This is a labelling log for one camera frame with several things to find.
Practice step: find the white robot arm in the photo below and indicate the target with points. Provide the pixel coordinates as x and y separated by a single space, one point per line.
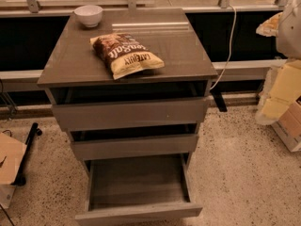
282 85

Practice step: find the cardboard piece left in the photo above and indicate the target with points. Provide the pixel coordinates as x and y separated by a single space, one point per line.
11 155

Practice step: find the grey drawer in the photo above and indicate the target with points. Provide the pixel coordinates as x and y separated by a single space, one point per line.
132 105
136 141
137 189

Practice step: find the grey bottom drawer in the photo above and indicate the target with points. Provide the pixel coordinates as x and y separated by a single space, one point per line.
137 189

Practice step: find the white ceramic bowl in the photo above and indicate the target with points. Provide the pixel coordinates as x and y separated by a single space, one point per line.
89 15

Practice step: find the grey middle drawer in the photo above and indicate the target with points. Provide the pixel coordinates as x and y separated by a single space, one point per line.
136 141

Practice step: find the cardboard box right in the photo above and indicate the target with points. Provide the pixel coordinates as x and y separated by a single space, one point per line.
288 127

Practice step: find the grey drawer cabinet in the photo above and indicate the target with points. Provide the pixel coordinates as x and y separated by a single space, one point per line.
167 33

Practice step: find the grey top drawer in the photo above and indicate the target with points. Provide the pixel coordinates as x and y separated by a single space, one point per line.
132 105

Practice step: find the brown chip bag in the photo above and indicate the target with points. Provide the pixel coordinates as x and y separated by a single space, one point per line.
124 55

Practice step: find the black stand leg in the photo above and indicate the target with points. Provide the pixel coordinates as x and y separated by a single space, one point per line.
20 179

